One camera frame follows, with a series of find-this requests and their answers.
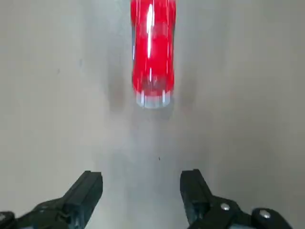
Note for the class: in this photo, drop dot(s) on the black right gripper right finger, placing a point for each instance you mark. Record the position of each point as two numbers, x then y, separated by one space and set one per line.
197 198

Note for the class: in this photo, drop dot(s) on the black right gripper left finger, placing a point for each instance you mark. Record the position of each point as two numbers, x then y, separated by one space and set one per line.
81 198

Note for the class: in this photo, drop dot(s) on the red toy car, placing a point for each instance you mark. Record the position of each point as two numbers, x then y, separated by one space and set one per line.
155 52

